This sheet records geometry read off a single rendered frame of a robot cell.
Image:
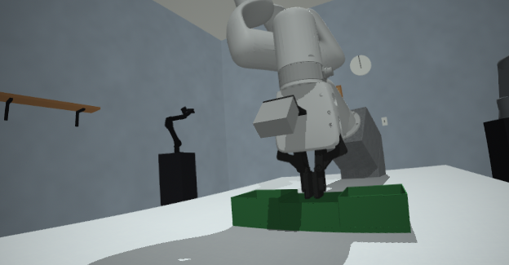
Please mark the green rack of bins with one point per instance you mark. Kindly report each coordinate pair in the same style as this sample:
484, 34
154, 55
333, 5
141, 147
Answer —
376, 209

